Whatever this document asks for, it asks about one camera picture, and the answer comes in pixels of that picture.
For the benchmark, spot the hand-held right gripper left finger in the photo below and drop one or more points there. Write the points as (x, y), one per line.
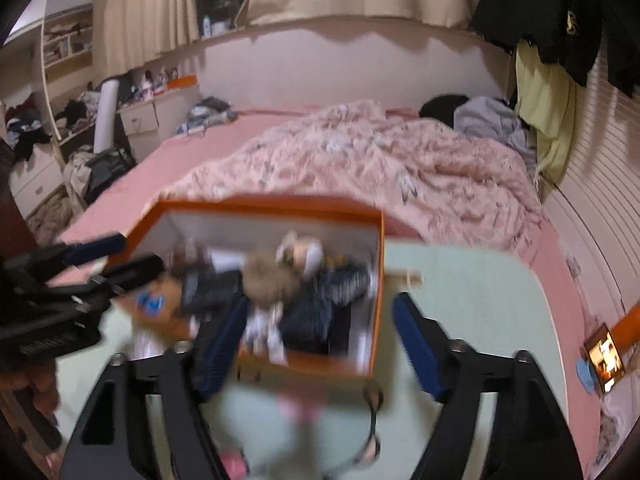
(220, 350)

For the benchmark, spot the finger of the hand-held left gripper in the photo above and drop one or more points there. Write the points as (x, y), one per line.
(132, 272)
(95, 250)

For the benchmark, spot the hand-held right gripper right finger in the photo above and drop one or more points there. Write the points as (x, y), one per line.
(415, 345)

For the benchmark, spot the white fur piece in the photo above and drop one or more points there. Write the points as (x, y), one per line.
(262, 335)

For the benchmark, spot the brown fur pompom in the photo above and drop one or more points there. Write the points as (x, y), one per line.
(270, 282)

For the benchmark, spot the orange cardboard box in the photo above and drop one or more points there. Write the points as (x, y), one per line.
(310, 362)

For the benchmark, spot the pile of small items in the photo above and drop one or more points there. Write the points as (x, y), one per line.
(210, 110)

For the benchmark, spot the person's left hand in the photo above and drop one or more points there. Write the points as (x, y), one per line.
(35, 385)

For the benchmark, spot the black basket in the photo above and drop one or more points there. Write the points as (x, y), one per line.
(107, 167)

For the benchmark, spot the white dresser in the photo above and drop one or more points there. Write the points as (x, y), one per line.
(35, 180)

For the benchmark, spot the white paper roll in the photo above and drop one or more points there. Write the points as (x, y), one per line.
(106, 115)

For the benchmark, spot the clothes pile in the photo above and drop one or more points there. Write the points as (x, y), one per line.
(30, 130)

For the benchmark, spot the white drawer cabinet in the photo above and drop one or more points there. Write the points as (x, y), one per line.
(145, 120)

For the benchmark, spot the blue round disc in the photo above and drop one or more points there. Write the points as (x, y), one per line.
(584, 375)

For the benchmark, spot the pink floral quilt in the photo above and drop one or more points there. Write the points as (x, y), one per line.
(375, 170)

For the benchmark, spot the small orange box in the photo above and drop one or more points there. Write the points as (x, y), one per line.
(182, 81)

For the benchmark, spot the smartphone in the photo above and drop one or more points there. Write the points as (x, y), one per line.
(605, 357)

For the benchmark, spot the orange bottle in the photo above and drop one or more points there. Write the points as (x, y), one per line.
(632, 325)

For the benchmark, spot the grey hoodie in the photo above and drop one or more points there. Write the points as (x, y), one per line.
(485, 120)

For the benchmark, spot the black clothing on bed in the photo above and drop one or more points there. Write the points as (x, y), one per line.
(440, 107)

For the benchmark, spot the beige pleated curtain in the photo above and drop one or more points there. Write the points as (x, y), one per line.
(145, 10)

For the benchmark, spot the white bottle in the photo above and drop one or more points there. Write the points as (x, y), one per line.
(206, 27)

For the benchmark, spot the yellow-green hanging cloth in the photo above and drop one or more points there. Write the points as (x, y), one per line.
(542, 110)

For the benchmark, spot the black hanging garment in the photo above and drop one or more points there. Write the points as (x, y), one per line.
(627, 60)

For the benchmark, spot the black hanging jacket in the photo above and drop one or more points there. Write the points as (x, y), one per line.
(540, 0)

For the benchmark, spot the white wall shelf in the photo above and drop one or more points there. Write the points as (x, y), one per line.
(65, 45)

